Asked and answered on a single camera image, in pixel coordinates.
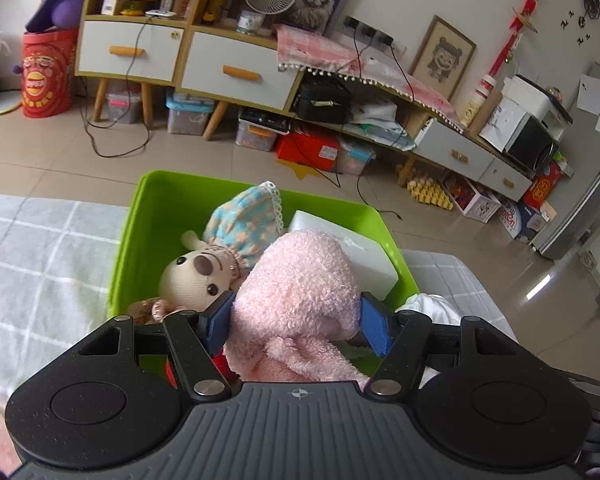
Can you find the pink fluffy plush toy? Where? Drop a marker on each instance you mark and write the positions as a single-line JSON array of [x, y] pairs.
[[298, 302]]

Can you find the framed cat picture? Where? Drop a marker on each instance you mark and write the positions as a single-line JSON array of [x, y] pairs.
[[319, 16]]

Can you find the beige mouse doll blue bonnet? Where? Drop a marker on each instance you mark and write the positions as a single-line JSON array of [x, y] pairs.
[[234, 240]]

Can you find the white cloth garment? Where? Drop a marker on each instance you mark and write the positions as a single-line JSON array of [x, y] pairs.
[[436, 307]]

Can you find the black microwave oven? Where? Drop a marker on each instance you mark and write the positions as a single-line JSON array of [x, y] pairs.
[[527, 124]]

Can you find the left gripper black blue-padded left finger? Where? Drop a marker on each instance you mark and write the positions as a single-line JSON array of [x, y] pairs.
[[186, 330]]

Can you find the purple plush toy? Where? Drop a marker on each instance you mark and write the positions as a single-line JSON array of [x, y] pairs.
[[55, 14]]

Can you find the wooden cabinet white drawers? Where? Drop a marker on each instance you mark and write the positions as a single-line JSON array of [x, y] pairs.
[[186, 55]]

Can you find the green plastic storage bin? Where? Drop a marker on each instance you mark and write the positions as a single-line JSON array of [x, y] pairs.
[[166, 205]]

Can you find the pink table runner cloth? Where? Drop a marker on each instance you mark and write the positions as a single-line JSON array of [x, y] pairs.
[[298, 49]]

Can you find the grey checked tablecloth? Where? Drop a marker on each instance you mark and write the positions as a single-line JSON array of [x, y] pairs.
[[56, 259]]

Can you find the red white Santa plush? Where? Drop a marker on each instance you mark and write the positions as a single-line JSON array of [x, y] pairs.
[[187, 368]]

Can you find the low wooden tv console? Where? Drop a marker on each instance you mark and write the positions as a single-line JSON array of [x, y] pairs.
[[438, 144]]

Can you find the framed cartoon girl picture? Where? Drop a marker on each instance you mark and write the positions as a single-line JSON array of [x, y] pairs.
[[443, 57]]

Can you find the red printed fabric bucket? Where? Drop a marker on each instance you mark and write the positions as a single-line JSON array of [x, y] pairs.
[[47, 72]]

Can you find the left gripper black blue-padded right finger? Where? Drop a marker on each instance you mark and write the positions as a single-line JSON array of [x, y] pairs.
[[399, 339]]

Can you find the pink white sponge block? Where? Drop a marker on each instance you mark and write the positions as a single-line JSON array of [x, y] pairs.
[[370, 264]]

